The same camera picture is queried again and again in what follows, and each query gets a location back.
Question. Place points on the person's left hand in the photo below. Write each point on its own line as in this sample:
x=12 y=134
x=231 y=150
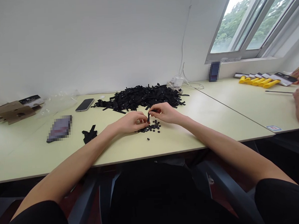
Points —
x=128 y=123

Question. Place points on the person's right hand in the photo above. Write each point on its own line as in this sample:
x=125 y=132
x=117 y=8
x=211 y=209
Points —
x=171 y=114

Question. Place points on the single black fabric strip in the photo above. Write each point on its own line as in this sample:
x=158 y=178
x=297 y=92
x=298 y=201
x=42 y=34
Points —
x=148 y=117

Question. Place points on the heap of small black rings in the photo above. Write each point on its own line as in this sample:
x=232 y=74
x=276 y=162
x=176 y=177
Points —
x=152 y=127

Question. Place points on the pile of black fabric strips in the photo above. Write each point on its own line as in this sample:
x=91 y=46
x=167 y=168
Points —
x=143 y=97

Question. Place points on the white power strip with charger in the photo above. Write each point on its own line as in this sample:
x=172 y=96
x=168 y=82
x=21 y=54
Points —
x=176 y=83

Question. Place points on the smartphone with dark screen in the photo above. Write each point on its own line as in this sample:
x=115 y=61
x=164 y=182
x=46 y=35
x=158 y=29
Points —
x=85 y=105

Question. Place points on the dark blue upright box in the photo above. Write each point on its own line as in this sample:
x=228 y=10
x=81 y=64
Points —
x=214 y=71

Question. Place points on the grey flat packet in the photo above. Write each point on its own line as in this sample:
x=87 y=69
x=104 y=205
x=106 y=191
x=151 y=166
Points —
x=60 y=128

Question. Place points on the clear plastic bag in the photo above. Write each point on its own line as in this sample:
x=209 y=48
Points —
x=58 y=103

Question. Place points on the person's legs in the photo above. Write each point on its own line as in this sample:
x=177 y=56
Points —
x=156 y=199

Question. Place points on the row of yellow tube packets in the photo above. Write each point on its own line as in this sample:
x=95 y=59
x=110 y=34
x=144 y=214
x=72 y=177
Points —
x=263 y=80

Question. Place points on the blue-edged white table sticker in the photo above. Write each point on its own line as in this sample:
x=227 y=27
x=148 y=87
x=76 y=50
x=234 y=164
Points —
x=273 y=127

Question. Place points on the thin black stick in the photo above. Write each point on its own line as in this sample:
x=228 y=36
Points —
x=278 y=92

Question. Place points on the open brown cardboard box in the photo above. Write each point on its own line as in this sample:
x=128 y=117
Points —
x=13 y=111

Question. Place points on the window with white frame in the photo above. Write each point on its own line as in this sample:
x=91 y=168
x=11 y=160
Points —
x=255 y=21

